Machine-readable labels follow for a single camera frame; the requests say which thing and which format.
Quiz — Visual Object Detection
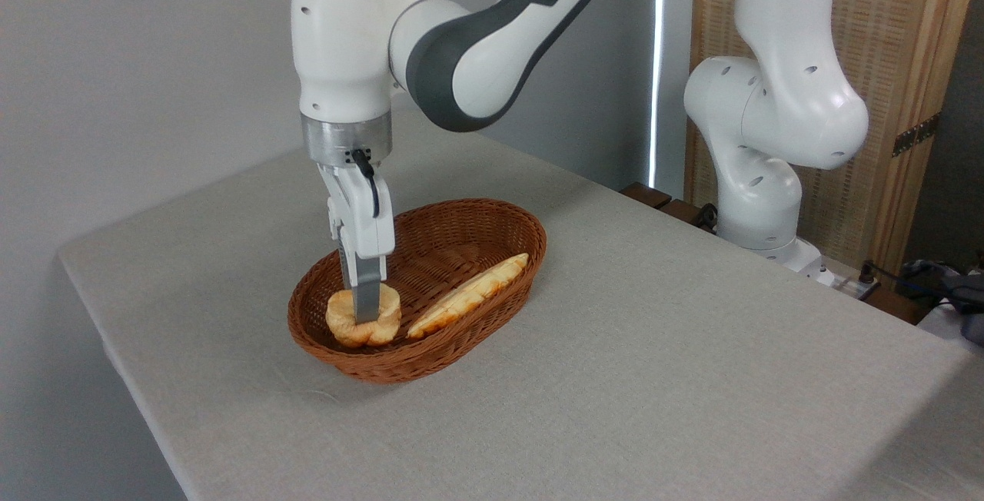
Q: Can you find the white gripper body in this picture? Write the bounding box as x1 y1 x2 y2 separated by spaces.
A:
317 161 397 262

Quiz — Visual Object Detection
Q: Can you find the round bread roll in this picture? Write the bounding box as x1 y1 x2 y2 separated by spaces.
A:
325 284 402 348

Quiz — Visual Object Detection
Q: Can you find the long baguette bread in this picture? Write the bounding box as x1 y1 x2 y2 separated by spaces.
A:
407 253 530 341

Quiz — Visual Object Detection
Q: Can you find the brown wicker basket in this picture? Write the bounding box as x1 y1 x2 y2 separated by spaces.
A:
288 197 547 385

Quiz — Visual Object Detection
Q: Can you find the gray tablecloth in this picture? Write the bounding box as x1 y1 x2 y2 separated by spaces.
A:
58 109 984 501

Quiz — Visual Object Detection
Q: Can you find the white vertical light strip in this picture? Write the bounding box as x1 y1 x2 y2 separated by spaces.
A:
648 0 667 188

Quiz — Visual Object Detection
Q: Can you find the dark metal screen hinge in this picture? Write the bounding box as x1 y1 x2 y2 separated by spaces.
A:
892 113 941 158

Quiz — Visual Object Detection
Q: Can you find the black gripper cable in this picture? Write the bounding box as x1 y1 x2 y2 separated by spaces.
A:
351 149 381 219

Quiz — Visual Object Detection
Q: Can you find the gray cable bundle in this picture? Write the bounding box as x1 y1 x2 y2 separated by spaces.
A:
876 257 984 348

